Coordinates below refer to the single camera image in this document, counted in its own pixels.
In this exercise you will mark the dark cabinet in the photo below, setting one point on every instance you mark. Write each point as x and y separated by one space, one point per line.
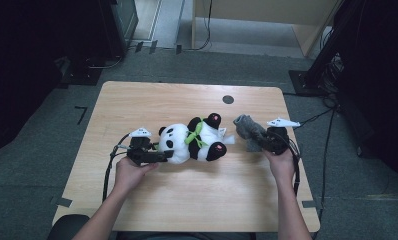
127 20

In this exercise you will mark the panda plush toy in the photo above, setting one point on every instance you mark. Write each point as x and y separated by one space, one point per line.
180 146

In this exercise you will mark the black slanted stand post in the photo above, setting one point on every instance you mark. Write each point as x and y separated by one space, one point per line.
330 43

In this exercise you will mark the black square stand base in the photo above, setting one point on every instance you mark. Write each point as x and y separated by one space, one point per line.
302 83

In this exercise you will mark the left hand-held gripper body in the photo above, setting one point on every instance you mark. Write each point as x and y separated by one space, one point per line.
140 150

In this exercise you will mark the grey tape strip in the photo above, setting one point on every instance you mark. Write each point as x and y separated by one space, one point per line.
309 204
64 202

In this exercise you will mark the person's right hand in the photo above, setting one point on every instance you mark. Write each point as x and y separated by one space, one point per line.
283 166

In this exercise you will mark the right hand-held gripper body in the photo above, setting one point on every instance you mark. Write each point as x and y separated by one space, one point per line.
277 141

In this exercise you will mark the light wooden cabinet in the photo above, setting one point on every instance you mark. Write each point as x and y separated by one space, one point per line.
253 8

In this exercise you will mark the dark round table grommet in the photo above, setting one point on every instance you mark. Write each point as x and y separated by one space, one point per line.
227 99

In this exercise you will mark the dark tape piece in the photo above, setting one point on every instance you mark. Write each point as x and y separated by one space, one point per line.
153 46
178 49
138 47

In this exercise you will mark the person's left hand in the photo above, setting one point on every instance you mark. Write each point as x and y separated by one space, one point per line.
130 176

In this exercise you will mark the black flat stand base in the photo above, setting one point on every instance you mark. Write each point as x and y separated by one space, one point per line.
83 76

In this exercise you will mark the black chair armrest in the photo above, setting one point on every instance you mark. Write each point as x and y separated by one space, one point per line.
65 228

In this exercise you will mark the grey cloth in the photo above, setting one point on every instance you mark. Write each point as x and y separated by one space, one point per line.
248 130

